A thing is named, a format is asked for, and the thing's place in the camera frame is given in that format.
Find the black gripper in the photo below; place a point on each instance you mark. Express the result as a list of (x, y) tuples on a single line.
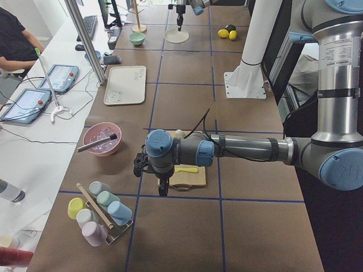
[(179, 11), (162, 177)]

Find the cream round plate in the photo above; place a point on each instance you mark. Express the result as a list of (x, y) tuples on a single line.
[(174, 36)]

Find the cream bear tray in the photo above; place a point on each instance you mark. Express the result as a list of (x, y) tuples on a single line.
[(125, 86)]

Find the yellow plastic knife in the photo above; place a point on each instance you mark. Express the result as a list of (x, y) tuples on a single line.
[(188, 170)]

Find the bamboo cutting board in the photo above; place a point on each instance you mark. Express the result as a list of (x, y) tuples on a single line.
[(187, 181)]

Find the wooden mug stand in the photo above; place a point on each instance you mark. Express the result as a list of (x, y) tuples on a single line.
[(138, 27)]

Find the yellow lemon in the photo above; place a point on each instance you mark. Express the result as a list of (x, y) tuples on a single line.
[(223, 33), (232, 35)]

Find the blue cup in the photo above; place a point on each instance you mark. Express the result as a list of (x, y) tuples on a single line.
[(120, 213)]

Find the green bowl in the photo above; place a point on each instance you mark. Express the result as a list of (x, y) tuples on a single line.
[(137, 38)]

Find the mint green cup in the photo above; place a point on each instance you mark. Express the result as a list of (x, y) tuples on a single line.
[(105, 198)]

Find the grey cup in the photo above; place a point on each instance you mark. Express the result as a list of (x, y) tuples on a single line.
[(96, 187)]

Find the steel black-tipped muddler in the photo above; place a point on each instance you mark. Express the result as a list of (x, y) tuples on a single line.
[(96, 143)]

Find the pink cup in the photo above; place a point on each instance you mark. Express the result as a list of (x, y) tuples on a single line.
[(94, 233)]

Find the white cup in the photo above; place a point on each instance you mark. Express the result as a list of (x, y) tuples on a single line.
[(86, 215)]

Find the white support column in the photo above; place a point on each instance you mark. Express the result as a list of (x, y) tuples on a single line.
[(269, 25)]

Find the grey folded cloth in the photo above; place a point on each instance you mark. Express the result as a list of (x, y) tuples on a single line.
[(112, 60)]

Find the pink ice bowl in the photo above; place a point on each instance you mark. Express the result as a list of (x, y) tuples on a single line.
[(103, 130)]

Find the yellow cup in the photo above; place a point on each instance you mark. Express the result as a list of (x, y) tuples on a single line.
[(74, 207)]

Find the black keyboard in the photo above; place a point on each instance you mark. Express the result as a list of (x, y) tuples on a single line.
[(90, 23)]

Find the computer mouse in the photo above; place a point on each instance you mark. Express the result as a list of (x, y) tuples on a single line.
[(79, 47)]

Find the far teach pendant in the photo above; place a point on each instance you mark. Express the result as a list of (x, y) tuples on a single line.
[(63, 77)]

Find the teach pendant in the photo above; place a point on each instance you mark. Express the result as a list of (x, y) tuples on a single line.
[(27, 106), (63, 77)]

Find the white stand with rod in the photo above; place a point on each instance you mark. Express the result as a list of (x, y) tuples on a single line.
[(58, 108)]

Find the clear water bottle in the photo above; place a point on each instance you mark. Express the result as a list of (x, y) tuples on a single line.
[(11, 192)]

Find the near teach pendant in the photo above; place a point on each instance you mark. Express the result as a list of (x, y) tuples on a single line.
[(27, 106)]

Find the paper cup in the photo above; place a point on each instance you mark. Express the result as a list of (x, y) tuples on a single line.
[(8, 241)]

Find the red bottle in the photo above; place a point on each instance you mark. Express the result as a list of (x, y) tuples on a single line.
[(15, 257)]

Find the seated person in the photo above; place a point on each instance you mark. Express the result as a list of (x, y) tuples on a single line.
[(17, 44)]

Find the wire cup rack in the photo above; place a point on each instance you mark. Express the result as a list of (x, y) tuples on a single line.
[(114, 231)]

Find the white column base plate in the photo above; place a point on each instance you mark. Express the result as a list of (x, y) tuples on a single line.
[(247, 86)]

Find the aluminium frame post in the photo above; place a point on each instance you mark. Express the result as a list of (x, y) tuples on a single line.
[(77, 19)]

